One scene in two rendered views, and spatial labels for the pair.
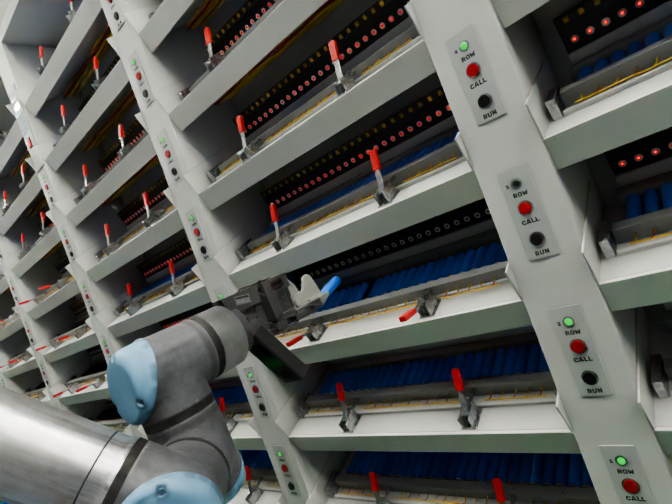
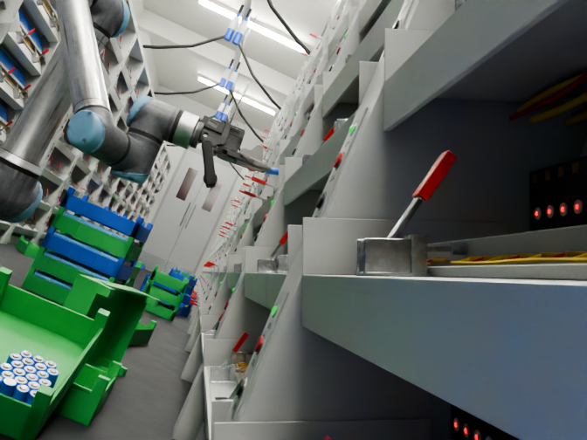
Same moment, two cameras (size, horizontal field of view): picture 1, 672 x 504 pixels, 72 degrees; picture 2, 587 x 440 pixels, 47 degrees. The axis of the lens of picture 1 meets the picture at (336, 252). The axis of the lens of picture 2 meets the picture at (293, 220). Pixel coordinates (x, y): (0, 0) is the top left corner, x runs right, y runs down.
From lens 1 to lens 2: 1.30 m
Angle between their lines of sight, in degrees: 44
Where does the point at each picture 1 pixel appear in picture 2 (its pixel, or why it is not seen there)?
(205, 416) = (143, 140)
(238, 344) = (184, 132)
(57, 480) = (79, 94)
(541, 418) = not seen: hidden behind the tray
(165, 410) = (134, 124)
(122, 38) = not seen: outside the picture
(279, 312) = (222, 142)
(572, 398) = not seen: hidden behind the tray
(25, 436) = (86, 79)
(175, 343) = (161, 106)
